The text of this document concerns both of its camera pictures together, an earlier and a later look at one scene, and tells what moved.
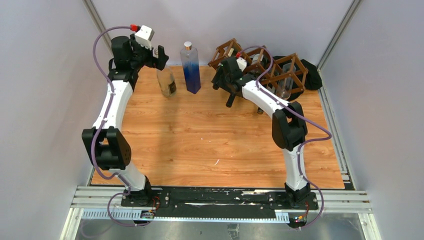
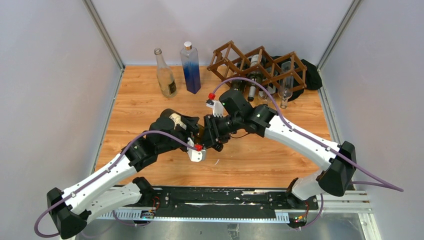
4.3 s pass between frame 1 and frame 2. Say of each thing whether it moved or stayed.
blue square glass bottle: stayed
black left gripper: moved
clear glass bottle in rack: stayed
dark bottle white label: moved
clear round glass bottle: stayed
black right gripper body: moved
